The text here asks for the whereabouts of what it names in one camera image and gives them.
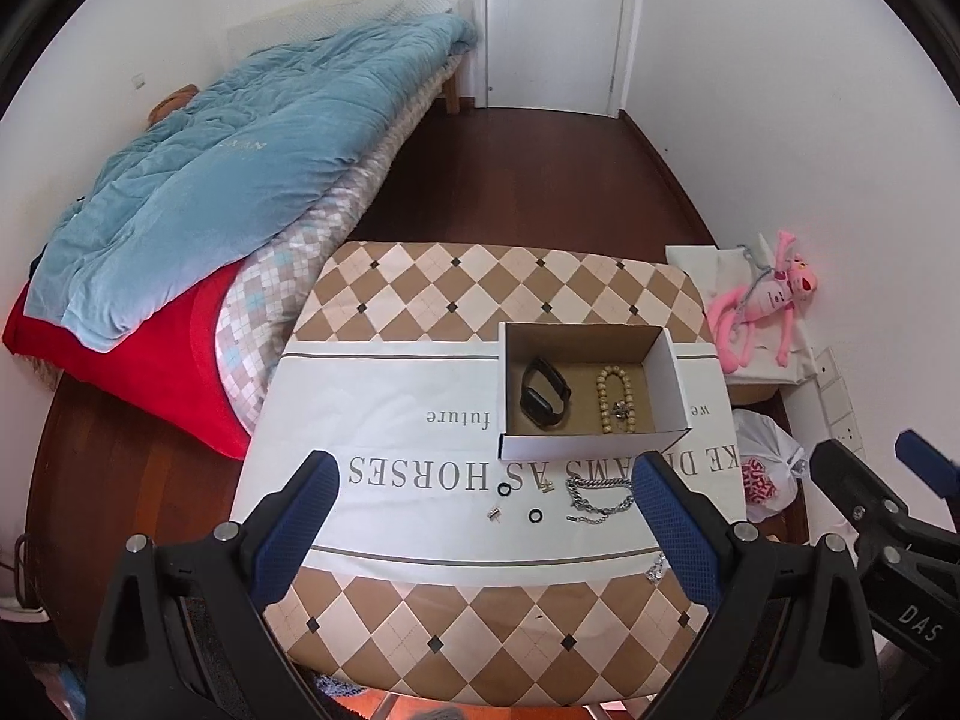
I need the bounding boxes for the silver chain necklace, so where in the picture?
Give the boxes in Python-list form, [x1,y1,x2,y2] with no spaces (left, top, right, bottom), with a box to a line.
[563,475,637,525]

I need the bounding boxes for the wooden bead bracelet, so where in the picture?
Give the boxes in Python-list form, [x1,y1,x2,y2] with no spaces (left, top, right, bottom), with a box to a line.
[593,364,640,436]

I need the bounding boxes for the white cardboard box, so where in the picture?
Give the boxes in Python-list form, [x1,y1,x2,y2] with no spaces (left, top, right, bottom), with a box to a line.
[498,323,690,463]

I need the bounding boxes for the black smart band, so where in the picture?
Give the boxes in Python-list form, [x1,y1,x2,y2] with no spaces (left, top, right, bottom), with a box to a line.
[519,356,571,429]

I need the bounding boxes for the white plastic bag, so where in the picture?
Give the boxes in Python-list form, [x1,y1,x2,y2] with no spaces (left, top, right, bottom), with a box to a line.
[732,408,809,525]

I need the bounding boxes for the pink panther plush toy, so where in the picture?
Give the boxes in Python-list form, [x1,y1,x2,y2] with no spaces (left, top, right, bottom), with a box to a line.
[706,231,818,374]

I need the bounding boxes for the red blanket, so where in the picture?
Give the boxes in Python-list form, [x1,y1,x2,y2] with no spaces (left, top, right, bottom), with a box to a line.
[3,263,251,460]

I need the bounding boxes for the checkered bed sheet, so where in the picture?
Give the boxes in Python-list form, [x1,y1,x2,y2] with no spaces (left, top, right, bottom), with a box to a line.
[213,55,462,434]

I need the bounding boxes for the light blue duvet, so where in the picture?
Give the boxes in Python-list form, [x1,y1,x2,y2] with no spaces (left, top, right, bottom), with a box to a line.
[23,13,477,353]

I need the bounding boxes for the white door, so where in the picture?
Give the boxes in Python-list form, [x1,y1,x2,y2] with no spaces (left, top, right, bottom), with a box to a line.
[477,0,640,117]

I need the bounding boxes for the white wall power strip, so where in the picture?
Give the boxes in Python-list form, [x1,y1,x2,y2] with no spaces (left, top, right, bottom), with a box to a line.
[815,348,866,460]

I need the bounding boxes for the wooden bed frame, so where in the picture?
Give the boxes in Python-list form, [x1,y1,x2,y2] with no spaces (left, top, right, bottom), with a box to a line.
[443,70,460,115]

